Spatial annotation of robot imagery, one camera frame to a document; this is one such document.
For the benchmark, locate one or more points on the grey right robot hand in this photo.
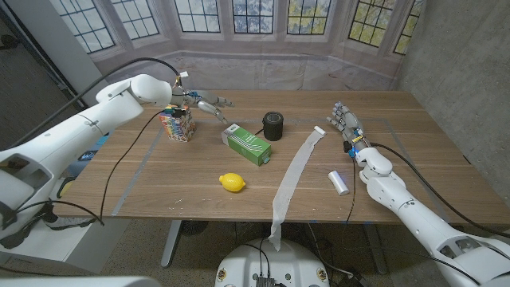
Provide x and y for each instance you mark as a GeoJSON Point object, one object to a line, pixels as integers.
{"type": "Point", "coordinates": [350, 127]}

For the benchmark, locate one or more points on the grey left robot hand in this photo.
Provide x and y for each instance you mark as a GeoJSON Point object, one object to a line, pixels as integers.
{"type": "Point", "coordinates": [199, 99]}

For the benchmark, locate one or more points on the green cardboard box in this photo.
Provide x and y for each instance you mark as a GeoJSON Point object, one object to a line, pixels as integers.
{"type": "Point", "coordinates": [247, 145]}

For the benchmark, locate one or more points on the metal table leg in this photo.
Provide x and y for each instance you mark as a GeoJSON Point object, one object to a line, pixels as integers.
{"type": "Point", "coordinates": [375, 251]}
{"type": "Point", "coordinates": [170, 243]}

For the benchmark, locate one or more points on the rainbow striped box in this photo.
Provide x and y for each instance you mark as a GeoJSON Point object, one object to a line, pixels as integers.
{"type": "Point", "coordinates": [178, 125]}

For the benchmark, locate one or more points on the yellow lemon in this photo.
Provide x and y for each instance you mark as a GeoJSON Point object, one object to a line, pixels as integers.
{"type": "Point", "coordinates": [232, 182]}

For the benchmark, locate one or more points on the printed window backdrop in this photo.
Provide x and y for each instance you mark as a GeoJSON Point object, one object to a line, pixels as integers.
{"type": "Point", "coordinates": [247, 68]}

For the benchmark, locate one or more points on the white gauze bandage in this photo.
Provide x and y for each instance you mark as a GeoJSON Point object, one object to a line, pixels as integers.
{"type": "Point", "coordinates": [295, 171]}

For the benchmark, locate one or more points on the black cup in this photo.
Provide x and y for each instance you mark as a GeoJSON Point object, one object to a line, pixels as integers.
{"type": "Point", "coordinates": [273, 127]}

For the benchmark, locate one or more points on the white pillar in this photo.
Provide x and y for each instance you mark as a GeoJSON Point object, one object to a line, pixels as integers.
{"type": "Point", "coordinates": [60, 44]}

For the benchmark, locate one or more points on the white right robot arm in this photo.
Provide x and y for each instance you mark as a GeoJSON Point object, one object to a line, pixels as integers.
{"type": "Point", "coordinates": [398, 199]}

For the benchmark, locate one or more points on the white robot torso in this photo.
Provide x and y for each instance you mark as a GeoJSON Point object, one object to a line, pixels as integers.
{"type": "Point", "coordinates": [271, 263]}

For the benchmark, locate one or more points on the white cabinet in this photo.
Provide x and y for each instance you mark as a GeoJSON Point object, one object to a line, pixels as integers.
{"type": "Point", "coordinates": [79, 247]}

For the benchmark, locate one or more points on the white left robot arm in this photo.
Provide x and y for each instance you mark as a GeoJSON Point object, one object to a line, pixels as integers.
{"type": "Point", "coordinates": [60, 139]}

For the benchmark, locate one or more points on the white cylindrical tape roll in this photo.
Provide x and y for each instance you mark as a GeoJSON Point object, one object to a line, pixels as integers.
{"type": "Point", "coordinates": [338, 182]}

